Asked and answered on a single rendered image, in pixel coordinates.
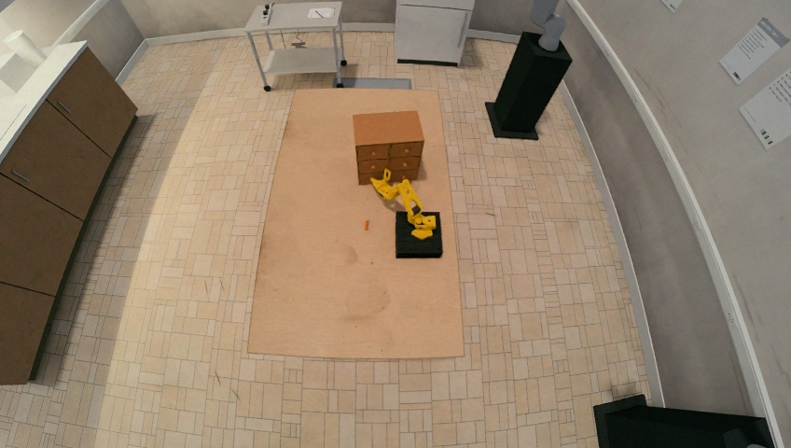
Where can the brown chest of drawers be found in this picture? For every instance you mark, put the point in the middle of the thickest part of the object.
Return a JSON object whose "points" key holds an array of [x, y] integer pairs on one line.
{"points": [[387, 128]]}

